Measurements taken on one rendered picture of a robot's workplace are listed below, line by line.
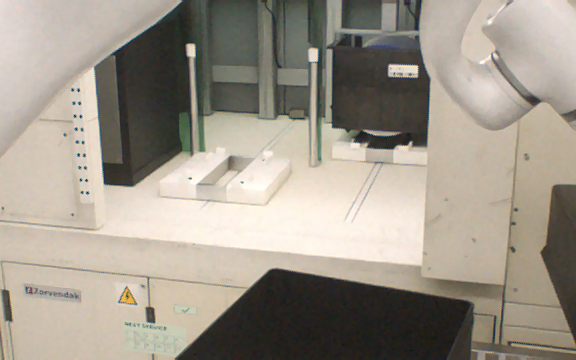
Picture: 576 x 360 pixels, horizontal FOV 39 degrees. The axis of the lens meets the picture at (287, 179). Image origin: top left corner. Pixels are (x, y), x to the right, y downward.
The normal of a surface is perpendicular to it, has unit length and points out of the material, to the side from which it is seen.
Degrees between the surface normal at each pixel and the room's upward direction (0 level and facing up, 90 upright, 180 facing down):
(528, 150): 90
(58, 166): 90
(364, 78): 90
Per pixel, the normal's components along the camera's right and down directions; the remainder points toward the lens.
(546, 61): -0.31, 0.46
